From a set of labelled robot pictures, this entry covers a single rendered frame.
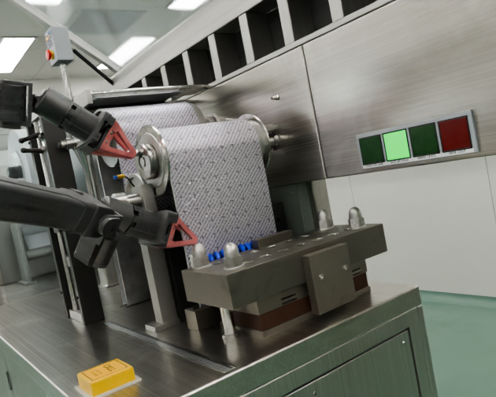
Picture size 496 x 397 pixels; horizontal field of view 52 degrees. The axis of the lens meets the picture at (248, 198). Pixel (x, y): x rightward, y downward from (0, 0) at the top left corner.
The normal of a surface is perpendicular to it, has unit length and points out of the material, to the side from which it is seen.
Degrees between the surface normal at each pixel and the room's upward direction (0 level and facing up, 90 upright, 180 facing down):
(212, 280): 90
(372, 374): 90
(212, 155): 90
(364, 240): 90
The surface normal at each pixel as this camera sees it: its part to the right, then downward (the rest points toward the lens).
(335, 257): 0.58, -0.07
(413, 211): -0.80, 0.18
